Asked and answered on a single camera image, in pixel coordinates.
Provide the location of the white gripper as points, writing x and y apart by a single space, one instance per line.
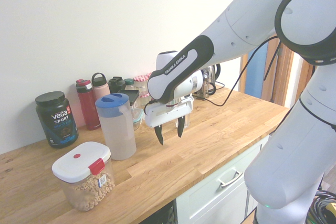
162 113

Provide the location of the translucent pitcher blue lid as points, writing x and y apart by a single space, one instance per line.
118 134

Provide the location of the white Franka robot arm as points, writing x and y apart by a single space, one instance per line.
236 24

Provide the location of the red water bottle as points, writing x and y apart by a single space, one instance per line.
88 108

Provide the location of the clear drinking glass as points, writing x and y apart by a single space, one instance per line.
187 122

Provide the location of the glass container teal lid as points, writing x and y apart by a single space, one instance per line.
137 119

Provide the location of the glass jar red checked lid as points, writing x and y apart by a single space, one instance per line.
148 75
140 83
144 100

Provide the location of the glass container black lid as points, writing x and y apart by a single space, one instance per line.
130 95

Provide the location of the glass French press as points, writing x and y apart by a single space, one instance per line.
203 87

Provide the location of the clear bottle green cap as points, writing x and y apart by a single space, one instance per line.
129 83

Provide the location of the shiny steel electric kettle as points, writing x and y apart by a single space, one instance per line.
213 77

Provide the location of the black shaker bottle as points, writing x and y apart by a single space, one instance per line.
116 85

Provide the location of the white cabinet drawer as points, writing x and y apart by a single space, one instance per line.
210 200

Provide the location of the pink bottle black cap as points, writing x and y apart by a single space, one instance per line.
99 89

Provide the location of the dark dishwasher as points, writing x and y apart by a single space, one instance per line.
165 213

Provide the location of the cereal container white lid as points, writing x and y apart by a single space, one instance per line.
81 166

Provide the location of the black Vega protein tub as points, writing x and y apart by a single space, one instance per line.
59 121

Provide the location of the wooden door frame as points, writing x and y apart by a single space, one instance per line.
286 77

